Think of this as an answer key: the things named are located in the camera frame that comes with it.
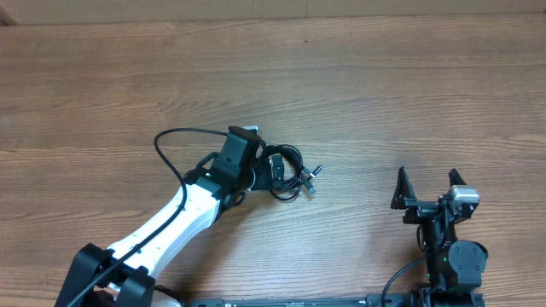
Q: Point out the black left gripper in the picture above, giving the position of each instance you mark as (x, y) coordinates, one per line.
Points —
(264, 181)

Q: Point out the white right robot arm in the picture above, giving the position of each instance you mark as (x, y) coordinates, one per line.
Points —
(454, 266)

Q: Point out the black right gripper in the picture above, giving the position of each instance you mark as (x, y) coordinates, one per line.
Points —
(417, 209)

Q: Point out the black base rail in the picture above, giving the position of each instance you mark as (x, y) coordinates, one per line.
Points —
(370, 300)

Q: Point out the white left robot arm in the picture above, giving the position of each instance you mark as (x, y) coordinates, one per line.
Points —
(125, 273)

